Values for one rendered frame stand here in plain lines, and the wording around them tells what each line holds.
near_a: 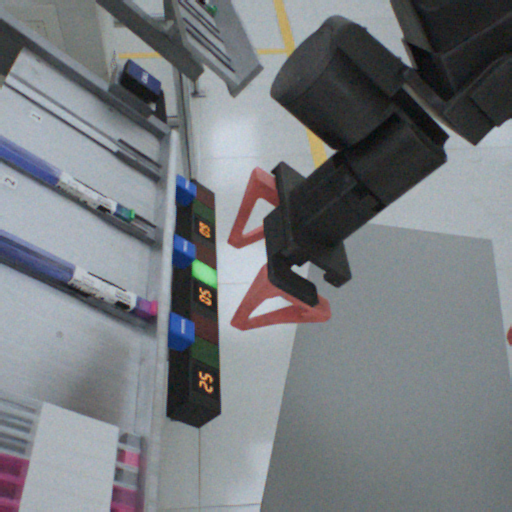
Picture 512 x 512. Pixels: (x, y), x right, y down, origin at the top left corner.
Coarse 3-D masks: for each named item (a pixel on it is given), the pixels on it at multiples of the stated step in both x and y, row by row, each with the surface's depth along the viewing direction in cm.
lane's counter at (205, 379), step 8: (192, 368) 53; (200, 368) 54; (192, 376) 52; (200, 376) 53; (208, 376) 54; (216, 376) 55; (192, 384) 52; (200, 384) 53; (208, 384) 53; (216, 384) 54; (200, 392) 52; (208, 392) 53; (216, 392) 53
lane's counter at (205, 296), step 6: (198, 282) 62; (198, 288) 61; (204, 288) 62; (198, 294) 60; (204, 294) 61; (210, 294) 62; (198, 300) 60; (204, 300) 61; (210, 300) 61; (204, 306) 60; (210, 306) 61
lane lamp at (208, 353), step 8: (192, 344) 55; (200, 344) 56; (208, 344) 57; (192, 352) 54; (200, 352) 55; (208, 352) 56; (216, 352) 57; (200, 360) 54; (208, 360) 55; (216, 360) 56; (216, 368) 55
